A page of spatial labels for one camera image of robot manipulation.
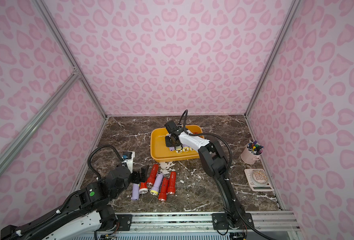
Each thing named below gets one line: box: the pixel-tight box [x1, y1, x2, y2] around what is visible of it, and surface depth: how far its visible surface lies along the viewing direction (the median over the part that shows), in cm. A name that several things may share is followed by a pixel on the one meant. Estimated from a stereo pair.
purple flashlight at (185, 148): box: [182, 145, 190, 153], surface depth 99 cm
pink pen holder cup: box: [241, 140, 264, 164], surface depth 88 cm
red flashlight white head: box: [138, 182, 149, 194], surface depth 83 cm
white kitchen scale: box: [244, 168, 275, 192], surface depth 86 cm
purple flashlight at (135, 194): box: [131, 183, 140, 201], surface depth 82 cm
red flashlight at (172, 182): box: [168, 171, 177, 195], surface depth 85 cm
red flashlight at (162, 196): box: [158, 177, 169, 201], surface depth 83 cm
